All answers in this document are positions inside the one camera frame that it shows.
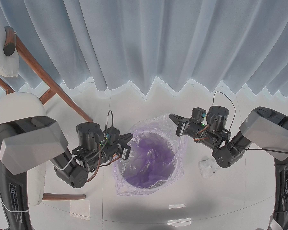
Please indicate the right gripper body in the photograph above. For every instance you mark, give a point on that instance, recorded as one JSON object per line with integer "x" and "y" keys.
{"x": 189, "y": 128}

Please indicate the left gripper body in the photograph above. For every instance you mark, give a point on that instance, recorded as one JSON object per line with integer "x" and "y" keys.
{"x": 112, "y": 152}

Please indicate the purple plastic bag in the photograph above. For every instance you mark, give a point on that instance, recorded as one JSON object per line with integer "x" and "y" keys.
{"x": 148, "y": 152}

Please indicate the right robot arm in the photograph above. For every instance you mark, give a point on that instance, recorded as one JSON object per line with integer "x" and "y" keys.
{"x": 266, "y": 130}

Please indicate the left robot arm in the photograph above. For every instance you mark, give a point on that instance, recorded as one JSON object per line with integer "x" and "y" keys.
{"x": 31, "y": 142}

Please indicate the white trash bin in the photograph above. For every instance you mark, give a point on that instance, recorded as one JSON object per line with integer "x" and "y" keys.
{"x": 119, "y": 164}

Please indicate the crumpled clear plastic wrapper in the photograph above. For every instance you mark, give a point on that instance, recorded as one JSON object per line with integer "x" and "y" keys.
{"x": 206, "y": 169}

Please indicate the pale blue curtain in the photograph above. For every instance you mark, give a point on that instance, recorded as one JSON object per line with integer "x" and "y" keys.
{"x": 158, "y": 32}

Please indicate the wooden chair white cushions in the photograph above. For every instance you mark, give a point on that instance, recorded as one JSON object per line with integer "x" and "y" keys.
{"x": 14, "y": 104}

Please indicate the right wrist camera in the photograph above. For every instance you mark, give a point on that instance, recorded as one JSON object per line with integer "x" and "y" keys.
{"x": 198, "y": 114}

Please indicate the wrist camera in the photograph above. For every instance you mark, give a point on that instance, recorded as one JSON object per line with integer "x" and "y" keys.
{"x": 198, "y": 114}
{"x": 112, "y": 135}

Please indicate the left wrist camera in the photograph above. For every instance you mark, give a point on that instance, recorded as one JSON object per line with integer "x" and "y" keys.
{"x": 112, "y": 135}

